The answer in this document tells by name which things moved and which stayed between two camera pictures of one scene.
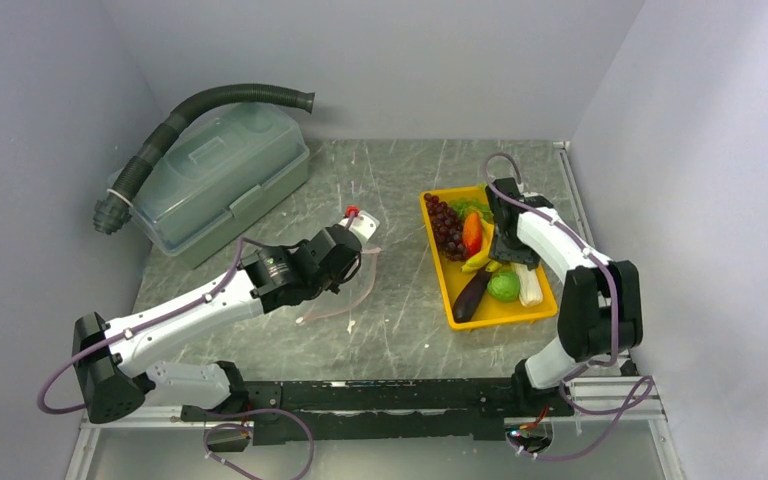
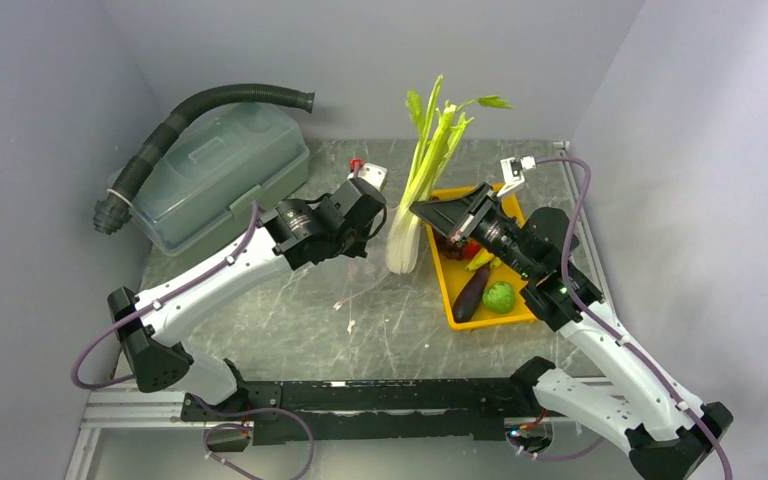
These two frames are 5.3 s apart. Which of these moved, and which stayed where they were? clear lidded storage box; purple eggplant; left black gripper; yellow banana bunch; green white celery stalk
Moved: green white celery stalk; left black gripper
Stayed: clear lidded storage box; purple eggplant; yellow banana bunch
